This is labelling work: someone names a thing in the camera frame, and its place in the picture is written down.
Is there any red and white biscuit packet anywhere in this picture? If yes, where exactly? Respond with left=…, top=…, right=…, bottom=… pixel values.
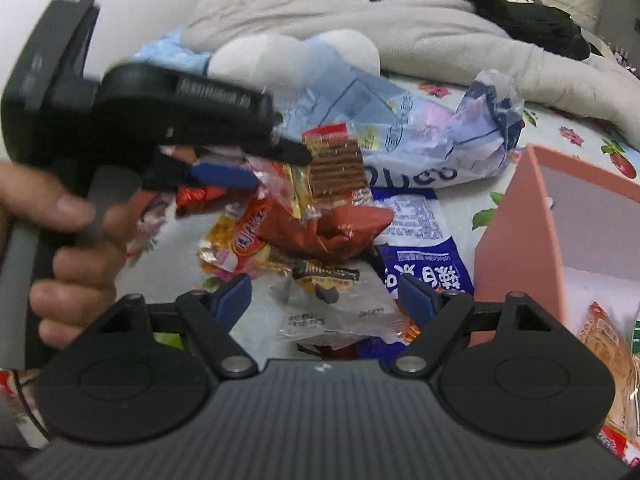
left=575, top=301, right=640, bottom=471

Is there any shiny red foil packet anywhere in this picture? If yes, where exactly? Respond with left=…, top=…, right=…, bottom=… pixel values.
left=172, top=185, right=228, bottom=217

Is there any vegetable print sheet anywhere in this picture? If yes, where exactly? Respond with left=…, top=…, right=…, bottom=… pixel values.
left=0, top=72, right=640, bottom=456

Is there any light blue bedsheet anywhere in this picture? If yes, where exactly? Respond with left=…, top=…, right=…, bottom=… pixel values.
left=134, top=29, right=213, bottom=78

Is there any clear brown wafer packet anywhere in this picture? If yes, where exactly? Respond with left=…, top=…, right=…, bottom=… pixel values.
left=301, top=123, right=375, bottom=220

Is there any light blue plastic bag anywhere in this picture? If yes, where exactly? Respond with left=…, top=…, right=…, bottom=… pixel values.
left=277, top=67, right=526, bottom=190

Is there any blue and white snack packet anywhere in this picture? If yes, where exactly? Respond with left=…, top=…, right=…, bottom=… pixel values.
left=372, top=187, right=475, bottom=306

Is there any clear plastic snack packet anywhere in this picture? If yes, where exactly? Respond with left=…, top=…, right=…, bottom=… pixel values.
left=270, top=259, right=408, bottom=348

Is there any orange snack packet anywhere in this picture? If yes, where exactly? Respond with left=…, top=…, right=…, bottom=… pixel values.
left=196, top=194, right=286, bottom=281

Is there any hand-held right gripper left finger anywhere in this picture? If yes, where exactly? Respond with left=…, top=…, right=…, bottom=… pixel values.
left=75, top=274, right=258, bottom=380

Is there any white and blue plush toy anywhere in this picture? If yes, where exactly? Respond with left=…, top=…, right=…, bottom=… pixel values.
left=206, top=30, right=382, bottom=92

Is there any dark red snack packet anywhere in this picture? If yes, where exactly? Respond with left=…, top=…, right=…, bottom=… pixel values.
left=267, top=199, right=397, bottom=262

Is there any grey duvet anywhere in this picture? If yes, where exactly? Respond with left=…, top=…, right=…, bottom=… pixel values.
left=181, top=0, right=640, bottom=153

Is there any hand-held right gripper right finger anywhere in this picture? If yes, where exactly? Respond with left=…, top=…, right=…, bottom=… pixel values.
left=391, top=274, right=581, bottom=378

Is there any salmon pink cardboard box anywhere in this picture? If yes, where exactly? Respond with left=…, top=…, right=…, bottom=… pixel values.
left=471, top=143, right=640, bottom=356

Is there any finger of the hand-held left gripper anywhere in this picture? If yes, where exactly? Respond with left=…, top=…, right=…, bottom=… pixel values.
left=142, top=152, right=261, bottom=191
left=235, top=135, right=314, bottom=166

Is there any person's left hand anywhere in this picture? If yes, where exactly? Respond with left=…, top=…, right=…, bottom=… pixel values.
left=0, top=160, right=156, bottom=350

